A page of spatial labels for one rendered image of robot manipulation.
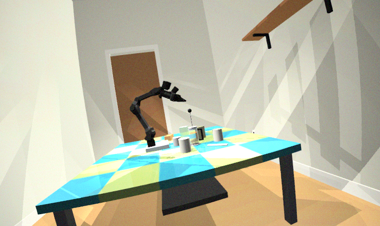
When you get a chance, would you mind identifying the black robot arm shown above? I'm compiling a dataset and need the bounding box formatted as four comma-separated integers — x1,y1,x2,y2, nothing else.
130,81,179,147

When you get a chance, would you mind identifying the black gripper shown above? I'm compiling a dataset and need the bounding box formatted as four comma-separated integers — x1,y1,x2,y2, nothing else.
166,91,186,102

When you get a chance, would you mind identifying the glass french press with black knob plunger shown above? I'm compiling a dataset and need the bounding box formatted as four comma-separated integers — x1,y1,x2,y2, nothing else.
188,126,204,146

